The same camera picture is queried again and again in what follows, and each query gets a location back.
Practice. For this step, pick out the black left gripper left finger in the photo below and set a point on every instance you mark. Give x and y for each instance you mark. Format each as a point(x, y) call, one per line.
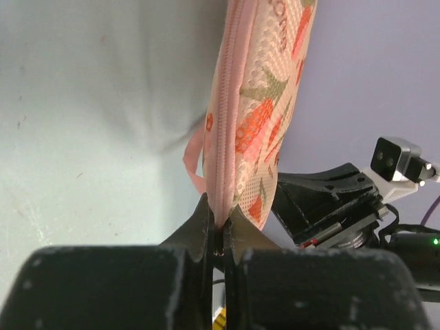
point(195, 233)

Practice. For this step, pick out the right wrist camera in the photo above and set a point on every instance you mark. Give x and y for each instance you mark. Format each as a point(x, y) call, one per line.
point(398, 170)

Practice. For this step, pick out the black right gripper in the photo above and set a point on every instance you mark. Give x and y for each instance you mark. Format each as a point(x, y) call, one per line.
point(349, 208)

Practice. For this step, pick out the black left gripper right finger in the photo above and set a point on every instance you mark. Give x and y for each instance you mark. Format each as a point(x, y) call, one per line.
point(240, 234)

